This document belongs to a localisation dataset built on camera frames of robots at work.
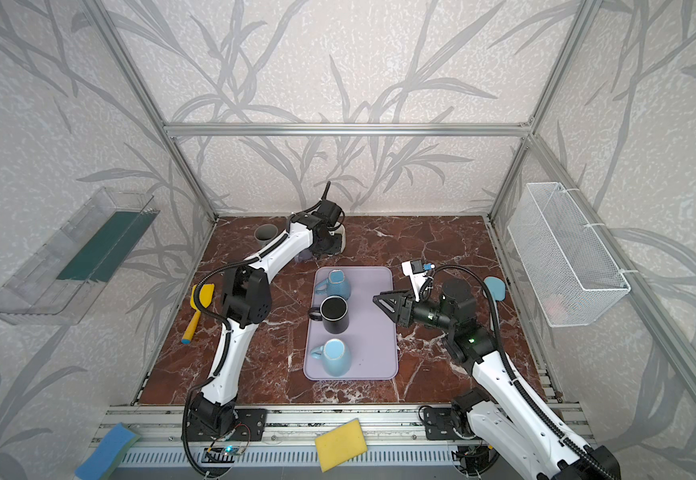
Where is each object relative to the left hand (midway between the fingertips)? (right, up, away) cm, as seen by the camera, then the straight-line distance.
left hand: (338, 239), depth 101 cm
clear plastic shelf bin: (-56, -9, -37) cm, 68 cm away
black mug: (+1, -21, -18) cm, 28 cm away
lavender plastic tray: (+11, -29, -10) cm, 32 cm away
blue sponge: (-49, -49, -33) cm, 77 cm away
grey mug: (-25, +2, +1) cm, 26 cm away
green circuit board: (-26, -53, -29) cm, 66 cm away
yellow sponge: (+4, -49, -31) cm, 58 cm away
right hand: (+13, -12, -31) cm, 36 cm away
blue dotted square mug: (0, -15, -9) cm, 17 cm away
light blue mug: (+2, -30, -26) cm, 40 cm away
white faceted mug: (+2, +2, -9) cm, 9 cm away
